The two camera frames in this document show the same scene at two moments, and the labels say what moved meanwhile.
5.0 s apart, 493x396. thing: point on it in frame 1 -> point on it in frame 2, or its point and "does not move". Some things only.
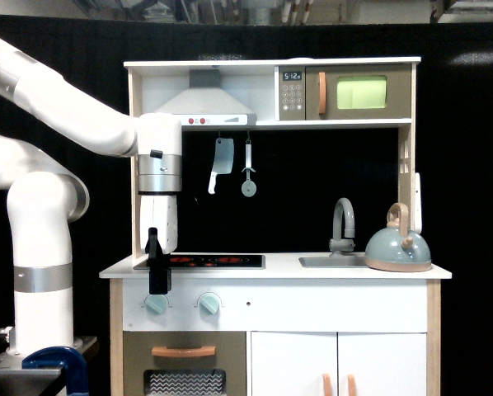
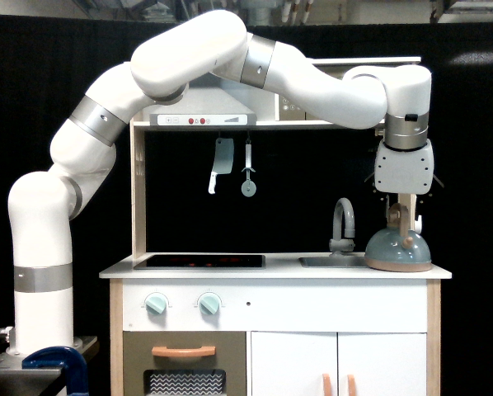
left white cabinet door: (294, 363) does not move
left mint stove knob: (156, 304) does not move
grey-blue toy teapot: (396, 248) does not move
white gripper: (160, 212) -> (406, 172)
